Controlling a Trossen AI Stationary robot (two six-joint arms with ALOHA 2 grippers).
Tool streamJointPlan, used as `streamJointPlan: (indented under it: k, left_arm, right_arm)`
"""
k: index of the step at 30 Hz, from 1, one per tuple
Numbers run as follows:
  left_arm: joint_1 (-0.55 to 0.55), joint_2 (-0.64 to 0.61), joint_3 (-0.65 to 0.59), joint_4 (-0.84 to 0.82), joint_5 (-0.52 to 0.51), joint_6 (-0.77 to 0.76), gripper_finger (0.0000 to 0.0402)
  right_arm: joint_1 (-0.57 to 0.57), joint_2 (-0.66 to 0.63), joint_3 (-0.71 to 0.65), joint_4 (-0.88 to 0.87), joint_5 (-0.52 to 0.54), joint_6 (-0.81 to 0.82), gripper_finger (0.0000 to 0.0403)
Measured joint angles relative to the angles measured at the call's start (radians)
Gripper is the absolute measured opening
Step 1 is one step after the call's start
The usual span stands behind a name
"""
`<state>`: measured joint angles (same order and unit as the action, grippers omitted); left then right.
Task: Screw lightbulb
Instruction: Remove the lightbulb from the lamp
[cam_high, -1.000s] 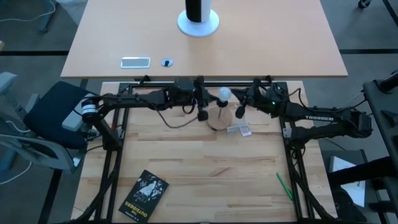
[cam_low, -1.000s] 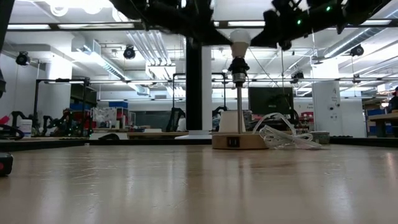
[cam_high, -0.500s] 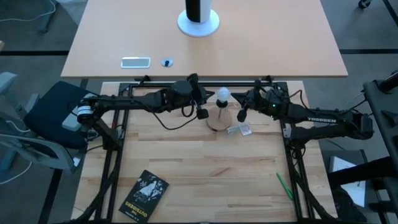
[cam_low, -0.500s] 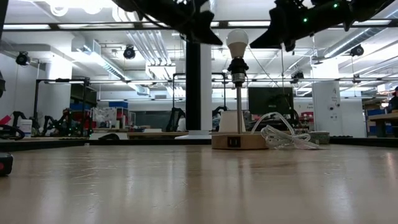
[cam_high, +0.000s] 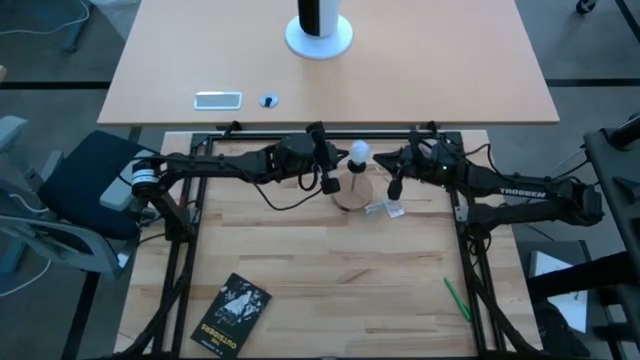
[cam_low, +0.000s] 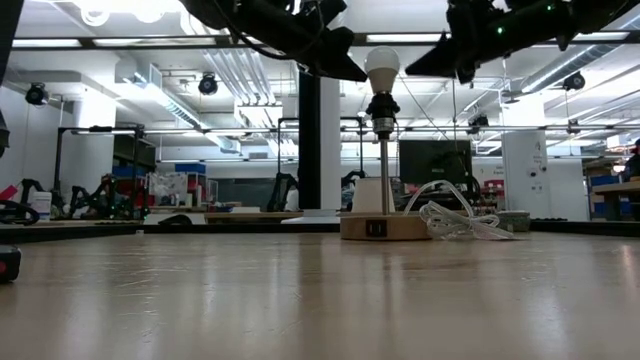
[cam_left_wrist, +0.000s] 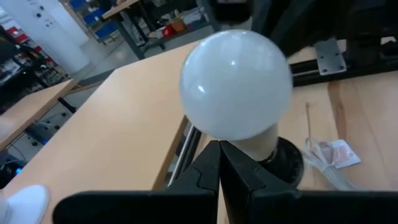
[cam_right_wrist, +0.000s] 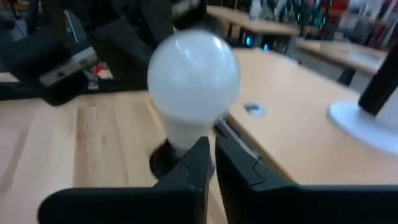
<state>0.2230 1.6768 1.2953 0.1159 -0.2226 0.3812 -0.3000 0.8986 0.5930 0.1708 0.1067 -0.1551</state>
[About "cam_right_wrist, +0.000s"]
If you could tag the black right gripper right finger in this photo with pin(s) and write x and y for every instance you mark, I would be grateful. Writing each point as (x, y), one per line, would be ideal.
(280, 205)

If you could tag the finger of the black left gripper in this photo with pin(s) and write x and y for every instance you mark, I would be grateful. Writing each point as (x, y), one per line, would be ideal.
(65, 90)
(130, 46)

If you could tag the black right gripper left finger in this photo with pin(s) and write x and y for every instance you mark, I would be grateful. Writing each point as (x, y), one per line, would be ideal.
(140, 205)

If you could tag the white frosted lightbulb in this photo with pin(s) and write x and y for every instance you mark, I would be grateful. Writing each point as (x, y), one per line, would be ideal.
(194, 77)

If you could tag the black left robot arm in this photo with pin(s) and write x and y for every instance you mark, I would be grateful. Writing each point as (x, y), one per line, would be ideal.
(124, 9)

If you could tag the wooden base lamp black socket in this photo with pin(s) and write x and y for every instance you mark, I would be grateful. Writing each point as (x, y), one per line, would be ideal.
(161, 160)

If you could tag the light brown office desk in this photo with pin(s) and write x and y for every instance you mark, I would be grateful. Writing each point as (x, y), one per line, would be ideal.
(295, 140)

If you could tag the white tower fan round base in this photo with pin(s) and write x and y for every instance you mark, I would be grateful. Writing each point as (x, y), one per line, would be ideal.
(367, 124)

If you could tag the background wooden desk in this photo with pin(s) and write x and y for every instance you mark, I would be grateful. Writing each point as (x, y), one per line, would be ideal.
(342, 54)
(255, 26)

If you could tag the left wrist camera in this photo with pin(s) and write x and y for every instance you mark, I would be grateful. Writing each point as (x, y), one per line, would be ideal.
(68, 67)

